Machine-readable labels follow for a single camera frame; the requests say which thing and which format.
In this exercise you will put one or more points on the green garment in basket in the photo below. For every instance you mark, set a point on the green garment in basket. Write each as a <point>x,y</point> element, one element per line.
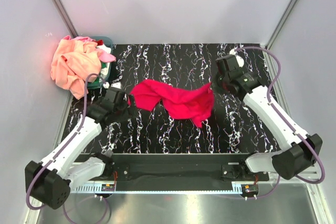
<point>104,74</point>

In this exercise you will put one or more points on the light pink garment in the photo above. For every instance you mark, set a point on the light pink garment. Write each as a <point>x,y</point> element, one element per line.
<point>107,42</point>

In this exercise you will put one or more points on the aluminium frame post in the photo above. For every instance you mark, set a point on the aluminium frame post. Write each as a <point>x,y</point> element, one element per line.
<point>286,14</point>
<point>65,17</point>

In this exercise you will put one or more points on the right aluminium frame post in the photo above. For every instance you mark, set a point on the right aluminium frame post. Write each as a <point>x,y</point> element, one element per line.
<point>286,14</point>

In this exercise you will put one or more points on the teal laundry basket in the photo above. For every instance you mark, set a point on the teal laundry basket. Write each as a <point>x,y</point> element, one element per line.
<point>106,45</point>

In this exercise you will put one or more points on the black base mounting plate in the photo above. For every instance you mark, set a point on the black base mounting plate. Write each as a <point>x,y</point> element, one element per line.
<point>181,169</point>

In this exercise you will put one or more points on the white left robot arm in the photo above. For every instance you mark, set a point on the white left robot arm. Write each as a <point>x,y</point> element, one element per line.
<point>53,178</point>

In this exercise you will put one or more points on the peach orange t shirt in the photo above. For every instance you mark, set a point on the peach orange t shirt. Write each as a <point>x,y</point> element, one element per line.
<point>72,62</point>

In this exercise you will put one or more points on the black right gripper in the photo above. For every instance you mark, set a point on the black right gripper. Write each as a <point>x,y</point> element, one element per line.
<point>223,90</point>

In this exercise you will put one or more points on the white slotted cable duct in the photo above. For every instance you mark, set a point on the white slotted cable duct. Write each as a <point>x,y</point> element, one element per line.
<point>230,188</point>

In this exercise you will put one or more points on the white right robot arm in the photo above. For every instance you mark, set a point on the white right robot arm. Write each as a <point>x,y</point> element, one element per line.
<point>298,150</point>

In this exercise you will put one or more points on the left aluminium frame post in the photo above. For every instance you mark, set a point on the left aluminium frame post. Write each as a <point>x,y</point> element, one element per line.
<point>65,17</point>

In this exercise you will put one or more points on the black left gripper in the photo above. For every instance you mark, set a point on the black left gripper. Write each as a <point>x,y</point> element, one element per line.
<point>132,109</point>

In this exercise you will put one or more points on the white garment in basket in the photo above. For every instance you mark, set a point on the white garment in basket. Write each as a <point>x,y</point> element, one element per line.
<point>104,53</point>

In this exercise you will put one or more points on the red garment in basket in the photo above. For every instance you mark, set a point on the red garment in basket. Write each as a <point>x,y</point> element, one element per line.
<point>99,42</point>

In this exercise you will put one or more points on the magenta red t shirt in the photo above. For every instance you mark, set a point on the magenta red t shirt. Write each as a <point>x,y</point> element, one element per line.
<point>181,104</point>

